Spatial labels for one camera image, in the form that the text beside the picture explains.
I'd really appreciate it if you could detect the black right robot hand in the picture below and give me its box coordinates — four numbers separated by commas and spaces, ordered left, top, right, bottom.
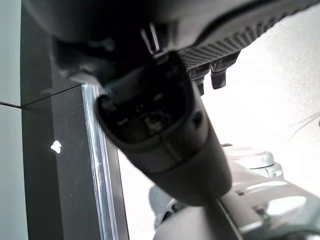
22, 0, 320, 207

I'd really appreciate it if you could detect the black low shelf clear strip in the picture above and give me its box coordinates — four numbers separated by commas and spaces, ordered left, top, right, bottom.
21, 0, 130, 240

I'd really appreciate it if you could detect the white paper scrap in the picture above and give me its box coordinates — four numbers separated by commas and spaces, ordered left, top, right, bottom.
50, 140, 63, 154

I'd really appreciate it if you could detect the silver right robot leg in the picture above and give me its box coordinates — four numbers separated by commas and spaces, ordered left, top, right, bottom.
148, 143, 320, 240

